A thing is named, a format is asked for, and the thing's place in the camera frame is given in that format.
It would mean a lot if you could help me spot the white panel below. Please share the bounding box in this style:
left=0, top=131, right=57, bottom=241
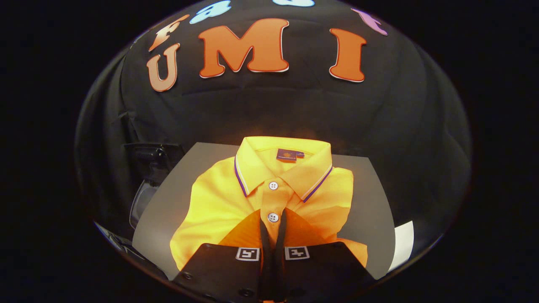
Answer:
left=387, top=221, right=415, bottom=273

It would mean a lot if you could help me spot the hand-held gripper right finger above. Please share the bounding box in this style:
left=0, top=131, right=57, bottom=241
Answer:
left=274, top=210, right=375, bottom=302

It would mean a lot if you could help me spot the yellow polo shirt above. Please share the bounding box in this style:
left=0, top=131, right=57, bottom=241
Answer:
left=170, top=136, right=369, bottom=272

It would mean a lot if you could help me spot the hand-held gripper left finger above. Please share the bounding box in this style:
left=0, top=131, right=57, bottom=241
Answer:
left=173, top=210, right=275, bottom=302

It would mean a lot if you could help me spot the transparent washing machine lid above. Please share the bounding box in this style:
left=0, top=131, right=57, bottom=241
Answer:
left=123, top=142, right=186, bottom=186

